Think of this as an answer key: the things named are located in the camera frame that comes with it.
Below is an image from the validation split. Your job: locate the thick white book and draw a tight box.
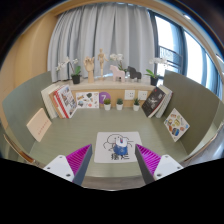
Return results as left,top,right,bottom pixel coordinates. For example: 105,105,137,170
40,83,61,120

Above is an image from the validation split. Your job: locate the grey curtain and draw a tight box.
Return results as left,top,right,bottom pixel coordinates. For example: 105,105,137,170
46,3,158,84

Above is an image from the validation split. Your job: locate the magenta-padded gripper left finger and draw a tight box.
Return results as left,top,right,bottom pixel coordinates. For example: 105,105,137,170
43,143,94,186

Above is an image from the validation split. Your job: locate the red photo-cover book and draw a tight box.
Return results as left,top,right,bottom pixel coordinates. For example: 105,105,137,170
53,84,79,120

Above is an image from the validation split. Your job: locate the dark-framed window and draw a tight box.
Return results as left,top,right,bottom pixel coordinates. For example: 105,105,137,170
148,9,224,101

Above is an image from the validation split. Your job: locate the white orchid in black pot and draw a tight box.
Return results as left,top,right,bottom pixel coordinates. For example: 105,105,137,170
143,57,169,87
55,56,83,85

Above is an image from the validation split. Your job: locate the white sticker card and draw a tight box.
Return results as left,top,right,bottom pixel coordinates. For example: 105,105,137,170
75,91,100,110

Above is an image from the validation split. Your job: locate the wooden artist mannequin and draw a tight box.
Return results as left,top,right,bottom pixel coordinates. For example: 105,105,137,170
97,47,109,81

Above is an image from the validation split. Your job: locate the wooden chair with metal legs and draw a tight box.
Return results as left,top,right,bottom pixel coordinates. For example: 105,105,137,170
2,133,46,168

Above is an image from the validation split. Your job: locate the grey-green desk divider panel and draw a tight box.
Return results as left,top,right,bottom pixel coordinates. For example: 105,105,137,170
1,70,54,158
162,69,224,156

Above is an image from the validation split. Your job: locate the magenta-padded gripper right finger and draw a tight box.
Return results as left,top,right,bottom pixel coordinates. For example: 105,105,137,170
134,143,184,185

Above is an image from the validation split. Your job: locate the white wall socket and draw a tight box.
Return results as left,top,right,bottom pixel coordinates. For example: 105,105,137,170
124,89,136,101
137,90,148,101

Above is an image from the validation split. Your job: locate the colourful food sticker card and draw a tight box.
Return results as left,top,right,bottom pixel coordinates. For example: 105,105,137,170
163,107,191,143

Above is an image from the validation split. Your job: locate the white orchid in clear vase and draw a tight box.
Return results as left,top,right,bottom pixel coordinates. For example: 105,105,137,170
109,53,129,73

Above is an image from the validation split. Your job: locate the peach thin book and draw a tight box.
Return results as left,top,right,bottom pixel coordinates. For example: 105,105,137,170
26,107,53,143

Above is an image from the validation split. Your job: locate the black-covered book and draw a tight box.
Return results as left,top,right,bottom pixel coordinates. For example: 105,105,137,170
141,86,167,118

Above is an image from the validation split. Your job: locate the black wooden horse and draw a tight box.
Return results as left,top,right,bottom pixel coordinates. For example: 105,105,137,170
127,65,143,83

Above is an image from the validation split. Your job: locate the blue and white computer mouse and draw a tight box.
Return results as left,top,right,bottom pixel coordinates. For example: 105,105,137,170
113,136,129,157

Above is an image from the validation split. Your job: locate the small plant in white pot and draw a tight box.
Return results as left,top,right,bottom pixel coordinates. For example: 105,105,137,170
132,97,141,112
115,98,124,111
103,98,112,112

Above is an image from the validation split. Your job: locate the purple round number sign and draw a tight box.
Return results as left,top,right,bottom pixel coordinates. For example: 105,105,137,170
98,91,112,105

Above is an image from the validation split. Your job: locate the brown-covered book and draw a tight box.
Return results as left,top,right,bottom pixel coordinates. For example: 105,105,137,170
49,87,66,120

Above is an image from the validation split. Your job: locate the light wooden desk ledge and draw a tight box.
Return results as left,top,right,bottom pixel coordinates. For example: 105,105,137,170
59,78,158,109

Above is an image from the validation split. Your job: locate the white cartoon-print mouse pad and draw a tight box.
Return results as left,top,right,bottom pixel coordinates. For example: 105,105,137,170
93,131,144,164

